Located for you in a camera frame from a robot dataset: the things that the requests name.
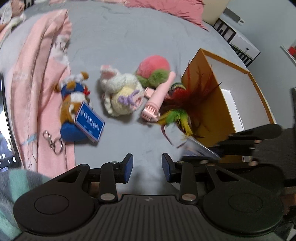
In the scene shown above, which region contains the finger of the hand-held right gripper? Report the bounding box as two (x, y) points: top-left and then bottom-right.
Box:
(205, 140), (263, 167)
(228, 123), (283, 142)

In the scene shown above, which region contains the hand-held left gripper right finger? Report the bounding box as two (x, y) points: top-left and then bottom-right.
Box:
(161, 152), (243, 204)

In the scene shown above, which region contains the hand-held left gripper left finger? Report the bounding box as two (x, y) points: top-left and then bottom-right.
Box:
(54, 153), (134, 204)

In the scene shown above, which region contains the white cream sachet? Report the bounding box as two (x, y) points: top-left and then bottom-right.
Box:
(184, 136), (221, 161)

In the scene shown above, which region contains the orange cardboard box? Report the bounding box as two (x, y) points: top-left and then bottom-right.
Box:
(181, 48), (277, 163)

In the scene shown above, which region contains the red green feather toy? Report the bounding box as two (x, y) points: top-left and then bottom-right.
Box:
(158, 61), (222, 146)

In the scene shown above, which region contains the pink handheld comb device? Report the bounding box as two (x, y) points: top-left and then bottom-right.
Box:
(141, 71), (176, 123)

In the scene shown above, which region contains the white crochet bunny plush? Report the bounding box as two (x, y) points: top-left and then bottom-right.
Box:
(99, 64), (145, 116)

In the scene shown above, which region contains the sailor bear plush keychain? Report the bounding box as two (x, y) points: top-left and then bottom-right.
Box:
(42, 71), (105, 155)

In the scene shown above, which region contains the pink peach plush toy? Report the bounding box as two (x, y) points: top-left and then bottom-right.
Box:
(135, 55), (171, 88)

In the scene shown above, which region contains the white window sill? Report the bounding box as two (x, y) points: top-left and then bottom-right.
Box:
(280, 44), (296, 63)

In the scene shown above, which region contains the white drawer nightstand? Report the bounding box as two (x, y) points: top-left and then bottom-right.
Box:
(213, 17), (260, 67)

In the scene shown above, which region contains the teal striped blanket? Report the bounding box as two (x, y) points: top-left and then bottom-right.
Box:
(0, 169), (52, 241)

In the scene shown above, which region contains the cream padded headboard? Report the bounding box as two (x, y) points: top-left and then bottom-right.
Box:
(201, 0), (232, 26)

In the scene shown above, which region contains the grey bed sheet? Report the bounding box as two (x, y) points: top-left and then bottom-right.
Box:
(0, 0), (296, 202)

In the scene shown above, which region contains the pink blanket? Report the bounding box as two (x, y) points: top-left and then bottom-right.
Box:
(0, 9), (77, 173)

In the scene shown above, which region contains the dark pink pillow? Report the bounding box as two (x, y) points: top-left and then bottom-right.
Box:
(125, 0), (208, 30)

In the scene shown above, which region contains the white plush toy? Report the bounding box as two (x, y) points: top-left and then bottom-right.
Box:
(0, 0), (27, 30)

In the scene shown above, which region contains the grey wall switch panel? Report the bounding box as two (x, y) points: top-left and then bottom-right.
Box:
(224, 7), (241, 22)

